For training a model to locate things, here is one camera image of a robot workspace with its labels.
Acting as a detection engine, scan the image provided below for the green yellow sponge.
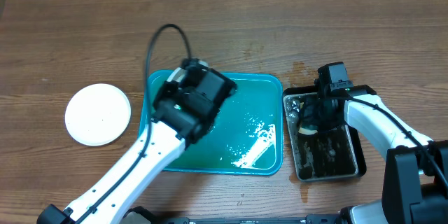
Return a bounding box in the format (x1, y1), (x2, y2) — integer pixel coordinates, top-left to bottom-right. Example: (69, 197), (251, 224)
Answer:
(297, 121), (318, 135)

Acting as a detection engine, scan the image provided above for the teal plastic tray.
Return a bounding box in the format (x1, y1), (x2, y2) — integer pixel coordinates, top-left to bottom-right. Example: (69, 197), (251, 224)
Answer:
(166, 72), (284, 176)

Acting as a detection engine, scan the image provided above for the white plate bottom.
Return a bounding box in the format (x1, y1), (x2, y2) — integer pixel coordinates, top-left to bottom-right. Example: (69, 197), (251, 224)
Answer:
(64, 83), (132, 146)

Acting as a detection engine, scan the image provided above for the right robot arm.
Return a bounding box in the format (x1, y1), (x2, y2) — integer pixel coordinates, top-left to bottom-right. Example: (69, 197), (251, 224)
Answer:
(299, 85), (447, 223)

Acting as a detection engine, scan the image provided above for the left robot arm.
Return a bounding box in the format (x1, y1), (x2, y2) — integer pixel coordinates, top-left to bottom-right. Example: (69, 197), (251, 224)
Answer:
(36, 59), (237, 224)

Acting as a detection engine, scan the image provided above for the metal pan with dirty water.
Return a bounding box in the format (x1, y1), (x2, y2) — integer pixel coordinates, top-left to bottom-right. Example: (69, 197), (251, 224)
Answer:
(283, 92), (360, 181)

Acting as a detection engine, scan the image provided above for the black outer tray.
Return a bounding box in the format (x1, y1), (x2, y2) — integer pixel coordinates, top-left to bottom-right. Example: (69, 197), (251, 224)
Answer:
(281, 85), (368, 183)

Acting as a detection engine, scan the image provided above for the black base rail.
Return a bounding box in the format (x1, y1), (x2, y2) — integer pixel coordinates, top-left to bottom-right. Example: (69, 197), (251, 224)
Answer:
(120, 206), (347, 224)

